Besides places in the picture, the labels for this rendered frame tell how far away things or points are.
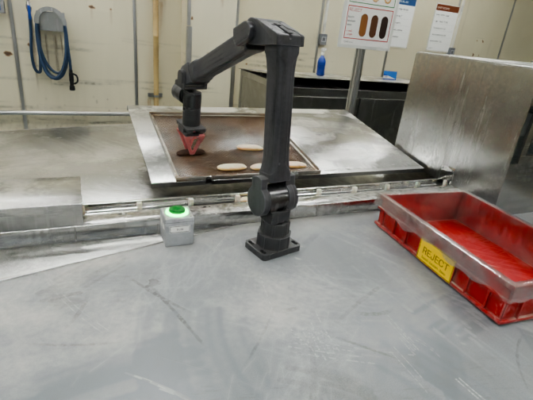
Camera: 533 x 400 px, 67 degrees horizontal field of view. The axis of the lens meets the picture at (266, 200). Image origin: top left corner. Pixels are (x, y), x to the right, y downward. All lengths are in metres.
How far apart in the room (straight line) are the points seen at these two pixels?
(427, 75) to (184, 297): 1.28
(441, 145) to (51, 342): 1.41
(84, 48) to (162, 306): 4.08
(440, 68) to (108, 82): 3.72
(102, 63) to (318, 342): 4.26
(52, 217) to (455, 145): 1.32
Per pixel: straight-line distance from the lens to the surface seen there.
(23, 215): 1.04
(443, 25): 6.73
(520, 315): 1.03
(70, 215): 1.04
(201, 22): 4.59
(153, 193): 1.32
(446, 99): 1.68
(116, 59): 4.77
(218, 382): 0.70
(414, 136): 1.78
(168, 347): 0.75
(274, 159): 0.94
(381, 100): 3.53
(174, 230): 1.00
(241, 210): 1.12
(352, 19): 2.25
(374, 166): 1.59
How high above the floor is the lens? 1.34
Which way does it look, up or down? 23 degrees down
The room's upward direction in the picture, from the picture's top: 6 degrees clockwise
